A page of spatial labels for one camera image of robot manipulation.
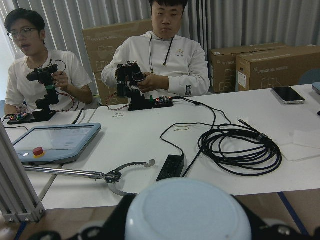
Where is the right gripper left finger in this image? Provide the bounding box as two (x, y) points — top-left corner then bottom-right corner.
(32, 194), (136, 240)

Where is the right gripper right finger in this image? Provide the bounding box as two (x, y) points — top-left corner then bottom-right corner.
(233, 194), (320, 240)

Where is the light blue ikea cup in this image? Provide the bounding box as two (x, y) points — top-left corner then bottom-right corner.
(125, 178), (252, 240)

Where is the reacher grabber tool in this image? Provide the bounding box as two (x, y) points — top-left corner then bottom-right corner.
(23, 159), (156, 197)

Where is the black power adapter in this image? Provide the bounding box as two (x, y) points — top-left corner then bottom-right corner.
(156, 154), (185, 182)

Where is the teach pendant tablet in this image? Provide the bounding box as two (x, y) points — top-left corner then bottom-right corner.
(12, 123), (101, 166)

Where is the smartphone on table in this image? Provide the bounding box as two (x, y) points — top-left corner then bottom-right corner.
(271, 86), (305, 105)

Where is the cardboard box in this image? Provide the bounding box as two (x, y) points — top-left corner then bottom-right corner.
(235, 45), (320, 92)

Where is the person in white hoodie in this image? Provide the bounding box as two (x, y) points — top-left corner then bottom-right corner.
(101, 0), (210, 98)

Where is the person with glasses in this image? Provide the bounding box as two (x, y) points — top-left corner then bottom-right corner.
(4, 8), (93, 110)

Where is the coiled black cable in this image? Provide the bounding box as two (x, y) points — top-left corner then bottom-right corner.
(197, 118), (283, 177)

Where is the aluminium frame post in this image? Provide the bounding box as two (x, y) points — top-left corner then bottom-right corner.
(0, 124), (45, 223)

